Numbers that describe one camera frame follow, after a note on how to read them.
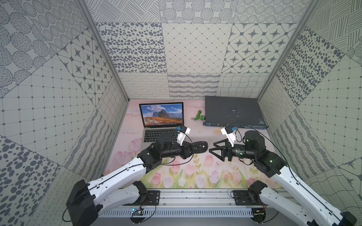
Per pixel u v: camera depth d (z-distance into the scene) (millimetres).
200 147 685
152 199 731
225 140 662
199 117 1074
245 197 730
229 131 601
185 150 611
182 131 636
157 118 976
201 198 753
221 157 589
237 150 583
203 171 838
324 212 399
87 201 402
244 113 1065
